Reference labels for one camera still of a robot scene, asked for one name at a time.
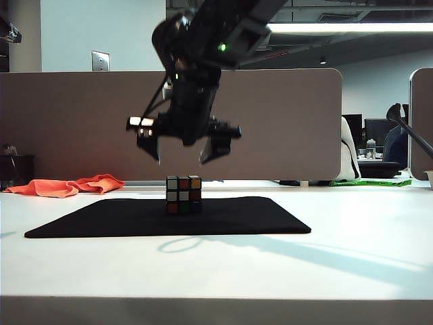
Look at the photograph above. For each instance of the black computer monitor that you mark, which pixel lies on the black computer monitor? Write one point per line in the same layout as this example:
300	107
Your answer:
353	127
379	132

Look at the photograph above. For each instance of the grey partition with white edge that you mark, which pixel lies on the grey partition with white edge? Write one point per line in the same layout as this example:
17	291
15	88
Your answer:
423	101

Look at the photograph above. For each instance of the black round cushion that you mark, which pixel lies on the black round cushion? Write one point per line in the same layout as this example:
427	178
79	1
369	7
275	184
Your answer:
379	169

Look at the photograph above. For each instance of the grey desk partition panel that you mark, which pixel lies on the grey desk partition panel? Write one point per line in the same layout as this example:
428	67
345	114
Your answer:
67	118

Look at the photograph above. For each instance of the black mesh pen cup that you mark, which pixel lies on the black mesh pen cup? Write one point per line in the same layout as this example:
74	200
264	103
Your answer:
20	172

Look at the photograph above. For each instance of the clear plastic pen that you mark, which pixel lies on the clear plastic pen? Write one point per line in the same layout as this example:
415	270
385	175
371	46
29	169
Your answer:
10	150

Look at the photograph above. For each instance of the small ceiling spot lamp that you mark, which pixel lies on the small ceiling spot lamp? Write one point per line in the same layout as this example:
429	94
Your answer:
323	61

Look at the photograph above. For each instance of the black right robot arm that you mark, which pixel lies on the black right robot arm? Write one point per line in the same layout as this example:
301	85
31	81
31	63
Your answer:
209	27

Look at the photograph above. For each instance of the clear water bottle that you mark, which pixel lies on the clear water bottle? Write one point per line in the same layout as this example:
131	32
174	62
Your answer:
371	149

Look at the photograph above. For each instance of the metal wall outlet plate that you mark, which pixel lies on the metal wall outlet plate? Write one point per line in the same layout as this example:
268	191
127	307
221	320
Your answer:
100	61

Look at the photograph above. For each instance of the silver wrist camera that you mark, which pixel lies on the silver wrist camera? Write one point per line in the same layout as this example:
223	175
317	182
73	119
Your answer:
137	120

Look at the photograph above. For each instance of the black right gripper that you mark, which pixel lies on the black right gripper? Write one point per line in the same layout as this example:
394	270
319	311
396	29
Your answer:
189	115

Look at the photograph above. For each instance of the red led sign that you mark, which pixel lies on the red led sign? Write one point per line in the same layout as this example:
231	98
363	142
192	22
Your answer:
276	55

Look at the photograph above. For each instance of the dark metal bracket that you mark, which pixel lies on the dark metal bracket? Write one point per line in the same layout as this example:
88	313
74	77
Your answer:
11	34

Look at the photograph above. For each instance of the orange cloth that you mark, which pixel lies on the orange cloth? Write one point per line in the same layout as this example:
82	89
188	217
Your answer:
50	188

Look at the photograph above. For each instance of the multicoloured puzzle cube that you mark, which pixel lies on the multicoloured puzzle cube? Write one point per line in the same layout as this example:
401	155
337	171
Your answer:
183	194

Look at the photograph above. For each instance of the person in blue shirt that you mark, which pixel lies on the person in blue shirt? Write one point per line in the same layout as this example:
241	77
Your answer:
394	149

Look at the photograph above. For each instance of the white container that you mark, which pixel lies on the white container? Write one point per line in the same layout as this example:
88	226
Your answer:
429	179

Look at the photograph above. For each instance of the black mouse pad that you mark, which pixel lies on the black mouse pad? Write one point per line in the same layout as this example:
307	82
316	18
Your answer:
135	220

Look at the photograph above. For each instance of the black diagonal rod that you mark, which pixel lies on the black diagonal rod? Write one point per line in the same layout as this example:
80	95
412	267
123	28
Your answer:
419	139

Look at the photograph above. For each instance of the long ceiling light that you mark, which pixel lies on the long ceiling light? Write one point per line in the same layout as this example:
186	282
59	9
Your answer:
355	27

